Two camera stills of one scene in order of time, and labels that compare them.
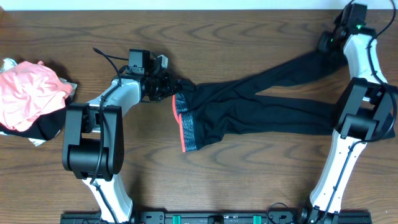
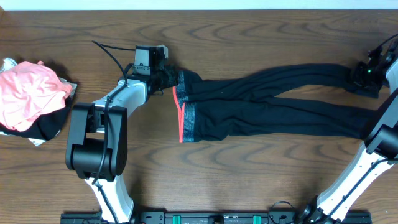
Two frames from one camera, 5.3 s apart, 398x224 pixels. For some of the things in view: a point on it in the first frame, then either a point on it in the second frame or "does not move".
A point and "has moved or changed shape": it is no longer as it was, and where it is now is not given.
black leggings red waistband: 234,106 has moved or changed shape
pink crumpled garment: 28,90 does not move
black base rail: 308,216 does not move
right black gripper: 323,45 → 356,78
